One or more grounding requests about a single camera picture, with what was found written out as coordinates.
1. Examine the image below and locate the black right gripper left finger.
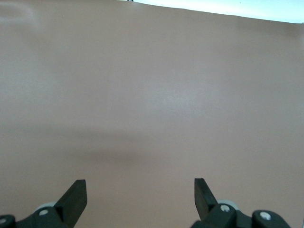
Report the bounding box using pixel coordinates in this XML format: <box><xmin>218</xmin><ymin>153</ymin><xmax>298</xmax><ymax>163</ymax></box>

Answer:
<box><xmin>0</xmin><ymin>180</ymin><xmax>88</xmax><ymax>228</ymax></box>

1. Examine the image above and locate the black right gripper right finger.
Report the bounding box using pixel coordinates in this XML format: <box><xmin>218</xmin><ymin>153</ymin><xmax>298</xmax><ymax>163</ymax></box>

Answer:
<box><xmin>190</xmin><ymin>178</ymin><xmax>292</xmax><ymax>228</ymax></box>

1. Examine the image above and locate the brown table mat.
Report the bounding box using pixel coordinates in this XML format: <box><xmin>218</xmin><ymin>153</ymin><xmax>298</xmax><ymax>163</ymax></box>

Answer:
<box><xmin>0</xmin><ymin>0</ymin><xmax>304</xmax><ymax>228</ymax></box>

